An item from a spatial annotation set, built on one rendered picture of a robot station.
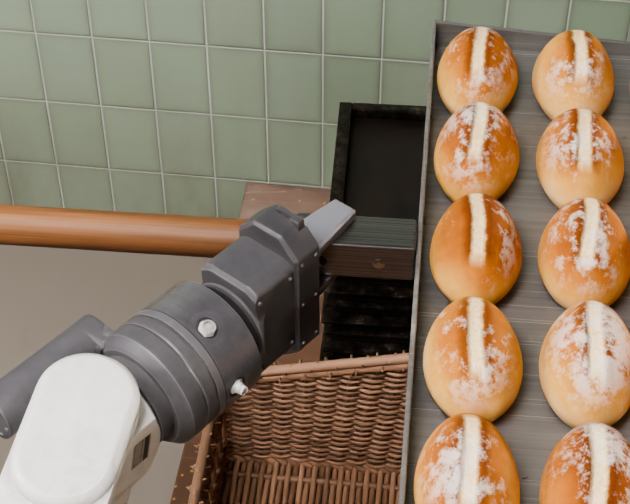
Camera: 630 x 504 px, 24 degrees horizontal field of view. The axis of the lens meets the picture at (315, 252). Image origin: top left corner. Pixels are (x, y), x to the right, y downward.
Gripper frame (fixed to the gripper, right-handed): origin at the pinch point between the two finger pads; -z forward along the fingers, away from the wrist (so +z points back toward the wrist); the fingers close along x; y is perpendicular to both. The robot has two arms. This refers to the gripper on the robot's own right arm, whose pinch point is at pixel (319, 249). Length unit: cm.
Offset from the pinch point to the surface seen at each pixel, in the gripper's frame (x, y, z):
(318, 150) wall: 95, -82, -94
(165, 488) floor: 119, -63, -35
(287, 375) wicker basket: 45, -20, -18
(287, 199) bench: 61, -51, -53
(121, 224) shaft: -1.3, -11.8, 8.4
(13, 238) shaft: 0.0, -17.9, 13.7
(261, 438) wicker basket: 56, -23, -16
